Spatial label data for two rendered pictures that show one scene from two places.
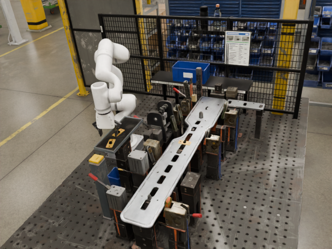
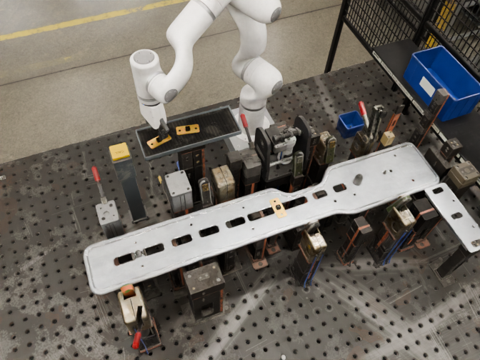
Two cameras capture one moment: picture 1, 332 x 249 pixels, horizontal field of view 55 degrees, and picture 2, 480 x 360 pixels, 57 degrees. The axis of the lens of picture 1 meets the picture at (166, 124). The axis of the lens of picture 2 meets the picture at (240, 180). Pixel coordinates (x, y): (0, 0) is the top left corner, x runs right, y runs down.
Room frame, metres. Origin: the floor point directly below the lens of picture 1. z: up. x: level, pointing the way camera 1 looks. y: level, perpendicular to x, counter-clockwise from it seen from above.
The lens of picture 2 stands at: (0.96, -0.52, 2.43)
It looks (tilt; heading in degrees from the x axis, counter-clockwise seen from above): 56 degrees down; 39
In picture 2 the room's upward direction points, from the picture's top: 4 degrees clockwise
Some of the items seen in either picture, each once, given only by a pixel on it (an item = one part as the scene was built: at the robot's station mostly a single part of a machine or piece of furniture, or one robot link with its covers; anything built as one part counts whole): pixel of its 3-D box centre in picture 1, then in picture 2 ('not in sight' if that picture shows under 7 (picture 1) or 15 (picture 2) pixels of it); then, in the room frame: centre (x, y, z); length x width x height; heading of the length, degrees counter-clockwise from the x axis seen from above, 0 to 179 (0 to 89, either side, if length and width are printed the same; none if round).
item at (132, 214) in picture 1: (185, 145); (273, 211); (1.69, -0.11, 1.00); 1.38 x 0.22 x 0.02; 154
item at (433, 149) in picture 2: (217, 109); (426, 177); (2.36, -0.45, 0.85); 0.12 x 0.03 x 0.30; 64
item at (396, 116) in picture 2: (191, 105); (381, 145); (2.29, -0.23, 0.95); 0.03 x 0.01 x 0.50; 154
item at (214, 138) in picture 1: (212, 157); (307, 257); (1.69, -0.30, 0.87); 0.12 x 0.09 x 0.35; 64
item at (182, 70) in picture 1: (190, 72); (441, 83); (2.64, -0.26, 1.09); 0.30 x 0.17 x 0.13; 64
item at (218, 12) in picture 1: (217, 17); not in sight; (2.75, -0.52, 1.53); 0.06 x 0.06 x 0.20
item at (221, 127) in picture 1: (220, 143); (353, 242); (1.88, -0.39, 0.84); 0.11 x 0.08 x 0.29; 64
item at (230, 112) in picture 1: (230, 131); (389, 236); (1.99, -0.48, 0.87); 0.12 x 0.09 x 0.35; 64
